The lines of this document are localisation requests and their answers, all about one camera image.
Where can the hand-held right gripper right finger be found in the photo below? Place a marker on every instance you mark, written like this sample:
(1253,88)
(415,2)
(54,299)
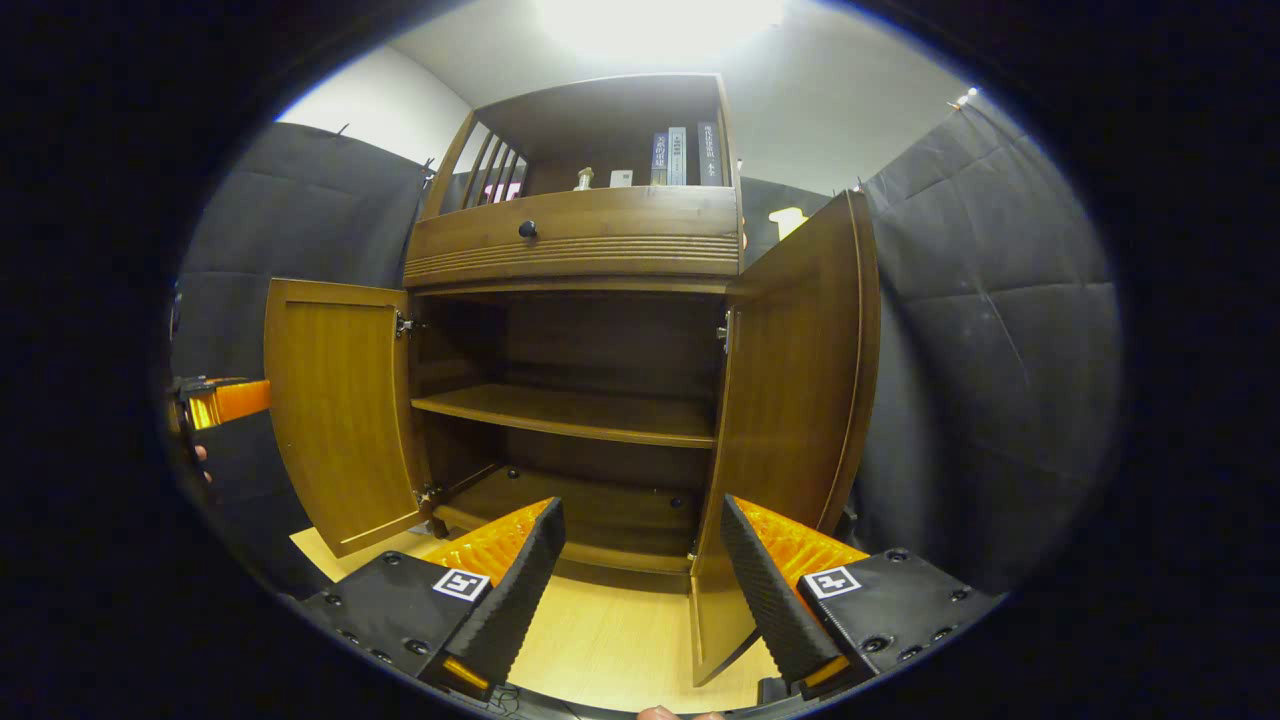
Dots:
(765,600)

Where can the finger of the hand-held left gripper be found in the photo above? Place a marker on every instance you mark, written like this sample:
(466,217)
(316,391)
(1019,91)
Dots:
(235,402)

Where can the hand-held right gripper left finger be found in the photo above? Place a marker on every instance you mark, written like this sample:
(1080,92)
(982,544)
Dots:
(520,600)

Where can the wooden shoe cabinet door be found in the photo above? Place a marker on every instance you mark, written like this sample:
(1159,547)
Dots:
(790,380)
(340,420)

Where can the wooden cabinet drawer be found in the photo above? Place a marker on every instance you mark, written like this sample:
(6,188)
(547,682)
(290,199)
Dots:
(620,215)

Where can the wooden inner shelf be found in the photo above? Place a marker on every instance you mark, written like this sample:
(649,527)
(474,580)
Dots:
(570,410)

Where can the black drawer knob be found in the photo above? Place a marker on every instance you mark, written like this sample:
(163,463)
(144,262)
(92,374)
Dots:
(527,229)

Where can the black backdrop cloth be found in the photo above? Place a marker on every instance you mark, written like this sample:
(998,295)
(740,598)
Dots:
(1000,350)

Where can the small pale figurine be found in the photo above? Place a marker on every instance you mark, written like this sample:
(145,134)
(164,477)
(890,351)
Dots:
(584,180)

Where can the light grey book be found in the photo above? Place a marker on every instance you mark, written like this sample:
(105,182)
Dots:
(677,157)

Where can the blue book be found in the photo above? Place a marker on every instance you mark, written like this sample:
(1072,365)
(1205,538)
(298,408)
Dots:
(660,160)

